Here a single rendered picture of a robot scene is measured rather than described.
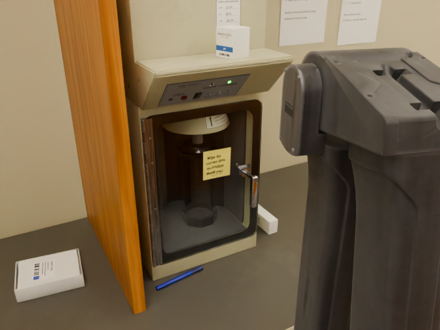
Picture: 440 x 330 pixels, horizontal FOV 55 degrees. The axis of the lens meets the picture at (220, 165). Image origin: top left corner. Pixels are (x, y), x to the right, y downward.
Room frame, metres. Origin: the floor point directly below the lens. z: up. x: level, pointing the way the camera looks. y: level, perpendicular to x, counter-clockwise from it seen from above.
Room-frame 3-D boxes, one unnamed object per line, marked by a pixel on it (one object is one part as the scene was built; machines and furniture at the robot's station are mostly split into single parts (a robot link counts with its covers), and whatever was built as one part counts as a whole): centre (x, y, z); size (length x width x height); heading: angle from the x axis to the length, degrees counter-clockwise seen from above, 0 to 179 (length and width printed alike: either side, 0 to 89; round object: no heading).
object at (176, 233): (0.94, 0.03, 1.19); 0.30 x 0.01 x 0.40; 118
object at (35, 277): (0.88, 0.44, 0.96); 0.16 x 0.12 x 0.04; 112
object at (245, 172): (0.96, -0.08, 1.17); 0.05 x 0.03 x 0.10; 28
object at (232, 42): (0.91, -0.03, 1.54); 0.05 x 0.05 x 0.06; 45
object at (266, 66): (0.90, 0.01, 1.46); 0.32 x 0.12 x 0.10; 118
